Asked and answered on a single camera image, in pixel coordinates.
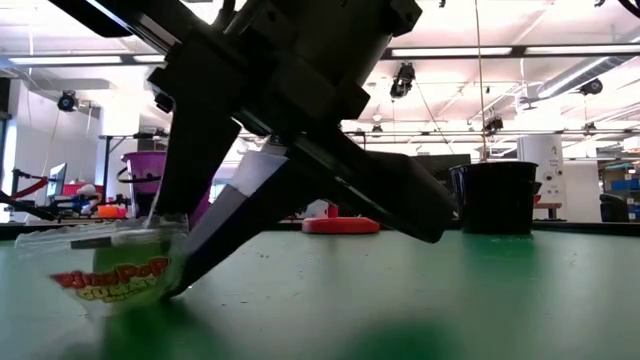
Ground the storage shelf with bins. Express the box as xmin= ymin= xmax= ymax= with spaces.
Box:
xmin=602 ymin=162 xmax=640 ymax=207

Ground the thin hanging cable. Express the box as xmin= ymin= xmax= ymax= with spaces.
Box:
xmin=471 ymin=0 xmax=487 ymax=162

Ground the black plastic bucket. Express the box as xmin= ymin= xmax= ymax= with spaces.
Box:
xmin=447 ymin=159 xmax=543 ymax=235

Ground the purple plastic bucket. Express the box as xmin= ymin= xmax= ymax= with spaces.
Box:
xmin=116 ymin=151 xmax=216 ymax=230

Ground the green table mat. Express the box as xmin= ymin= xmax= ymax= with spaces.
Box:
xmin=0 ymin=228 xmax=640 ymax=360

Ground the red desk lamp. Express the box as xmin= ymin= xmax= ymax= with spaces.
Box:
xmin=301 ymin=199 xmax=381 ymax=236

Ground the black office chair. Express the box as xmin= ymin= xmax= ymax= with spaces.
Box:
xmin=598 ymin=193 xmax=631 ymax=224

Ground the small desk monitor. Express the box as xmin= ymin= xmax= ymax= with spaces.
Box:
xmin=45 ymin=162 xmax=69 ymax=200

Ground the red bar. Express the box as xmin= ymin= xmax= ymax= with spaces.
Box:
xmin=8 ymin=178 xmax=49 ymax=204

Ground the black computer monitor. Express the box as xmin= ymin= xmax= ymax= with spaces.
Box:
xmin=409 ymin=153 xmax=472 ymax=176

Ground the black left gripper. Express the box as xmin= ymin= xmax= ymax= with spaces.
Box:
xmin=47 ymin=0 xmax=457 ymax=245

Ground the green candy clear wrapper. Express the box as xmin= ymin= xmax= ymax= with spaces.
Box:
xmin=13 ymin=215 xmax=190 ymax=324

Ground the orange box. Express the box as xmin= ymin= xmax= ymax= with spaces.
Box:
xmin=97 ymin=204 xmax=129 ymax=220

